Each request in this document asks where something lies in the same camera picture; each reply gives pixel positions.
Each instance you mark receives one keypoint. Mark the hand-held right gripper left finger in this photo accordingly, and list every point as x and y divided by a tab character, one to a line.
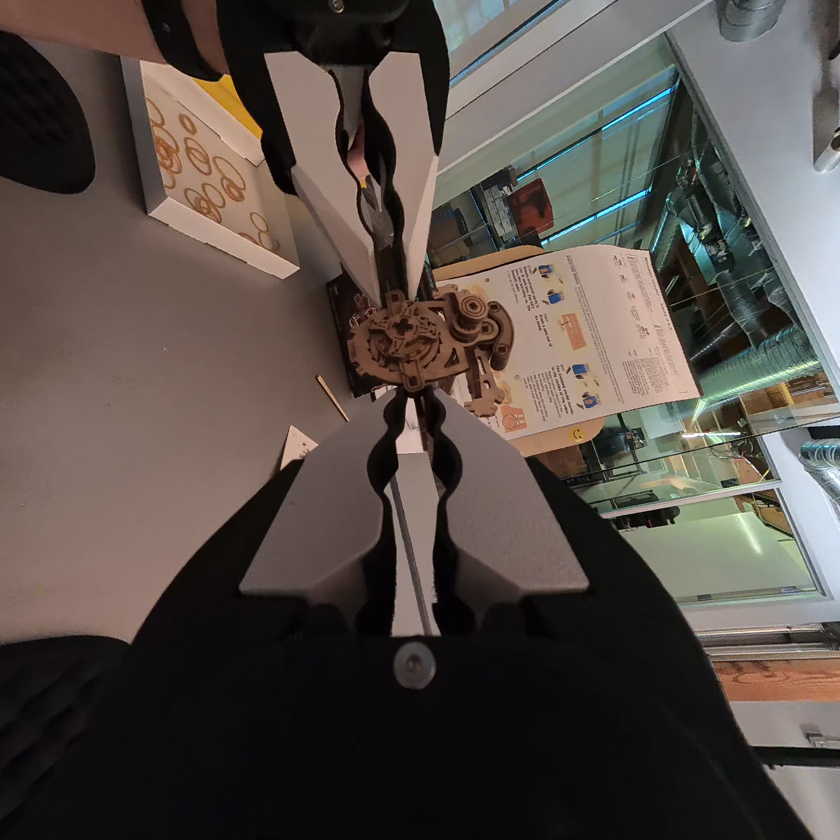
315	525

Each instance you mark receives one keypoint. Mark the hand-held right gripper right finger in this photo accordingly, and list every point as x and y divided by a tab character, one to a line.
512	525

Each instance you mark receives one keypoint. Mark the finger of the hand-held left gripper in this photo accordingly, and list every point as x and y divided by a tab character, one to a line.
413	144
315	144

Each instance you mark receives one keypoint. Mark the brown wooden mechanical model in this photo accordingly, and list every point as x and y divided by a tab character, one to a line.
407	341

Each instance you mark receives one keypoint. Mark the person's left forearm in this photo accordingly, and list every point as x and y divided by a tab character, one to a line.
79	26

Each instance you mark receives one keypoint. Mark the black model kit box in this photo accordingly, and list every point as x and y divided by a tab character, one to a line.
341	315

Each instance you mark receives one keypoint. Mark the person's left hand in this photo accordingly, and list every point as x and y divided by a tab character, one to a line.
358	154

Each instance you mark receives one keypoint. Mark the illustrated assembly leaflet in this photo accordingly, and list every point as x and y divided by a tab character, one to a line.
298	449

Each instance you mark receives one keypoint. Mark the white box of wooden rings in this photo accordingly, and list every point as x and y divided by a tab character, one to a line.
223	216

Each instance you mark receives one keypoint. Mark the thin wooden stick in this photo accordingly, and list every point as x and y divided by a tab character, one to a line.
333	397

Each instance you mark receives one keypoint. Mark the red storage crate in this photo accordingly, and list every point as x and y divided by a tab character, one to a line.
531	210

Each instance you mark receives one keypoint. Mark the printed instruction sheet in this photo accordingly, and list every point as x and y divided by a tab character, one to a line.
623	328

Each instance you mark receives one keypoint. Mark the black textured pad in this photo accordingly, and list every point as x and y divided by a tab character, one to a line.
39	111

